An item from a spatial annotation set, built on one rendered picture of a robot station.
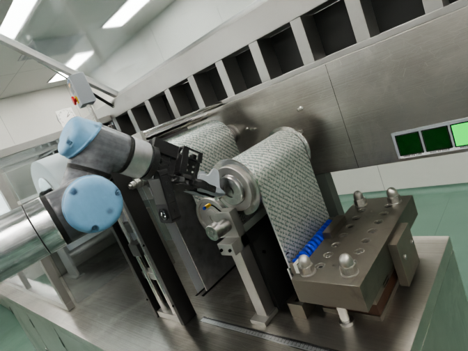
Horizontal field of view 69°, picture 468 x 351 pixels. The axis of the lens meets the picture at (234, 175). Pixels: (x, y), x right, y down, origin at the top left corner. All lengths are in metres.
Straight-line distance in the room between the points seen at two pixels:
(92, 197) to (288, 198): 0.53
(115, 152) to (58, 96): 6.13
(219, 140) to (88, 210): 0.64
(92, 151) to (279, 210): 0.45
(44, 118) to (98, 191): 6.10
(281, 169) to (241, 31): 0.45
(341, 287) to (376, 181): 3.02
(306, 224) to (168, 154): 0.42
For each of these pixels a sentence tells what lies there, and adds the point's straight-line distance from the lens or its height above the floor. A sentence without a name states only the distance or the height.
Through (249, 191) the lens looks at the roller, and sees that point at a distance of 0.77.
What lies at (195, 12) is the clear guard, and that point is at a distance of 1.15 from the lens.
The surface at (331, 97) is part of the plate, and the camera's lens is 0.97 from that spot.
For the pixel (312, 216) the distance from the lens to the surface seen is 0.95.
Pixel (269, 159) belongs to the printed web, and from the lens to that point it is 0.83.
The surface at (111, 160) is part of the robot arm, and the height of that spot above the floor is 1.42.
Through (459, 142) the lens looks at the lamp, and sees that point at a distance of 0.92.
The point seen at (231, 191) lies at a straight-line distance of 0.79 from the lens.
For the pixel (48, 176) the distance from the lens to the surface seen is 1.62.
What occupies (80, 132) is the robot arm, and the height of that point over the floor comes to 1.49.
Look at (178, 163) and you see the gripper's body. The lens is 0.71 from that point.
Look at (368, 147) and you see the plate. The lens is 0.98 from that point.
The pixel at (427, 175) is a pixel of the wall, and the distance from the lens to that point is 3.57.
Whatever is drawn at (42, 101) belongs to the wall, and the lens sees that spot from 6.64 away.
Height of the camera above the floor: 1.44
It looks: 12 degrees down
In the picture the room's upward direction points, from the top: 22 degrees counter-clockwise
